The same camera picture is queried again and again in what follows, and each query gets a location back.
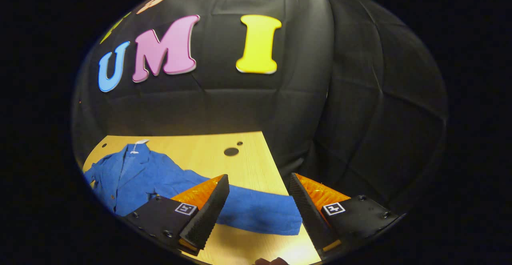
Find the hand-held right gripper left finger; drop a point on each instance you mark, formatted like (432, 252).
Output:
(208, 217)

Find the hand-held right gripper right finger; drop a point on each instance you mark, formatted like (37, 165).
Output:
(308, 213)

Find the white paper hang tag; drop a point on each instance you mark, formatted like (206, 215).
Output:
(140, 141)

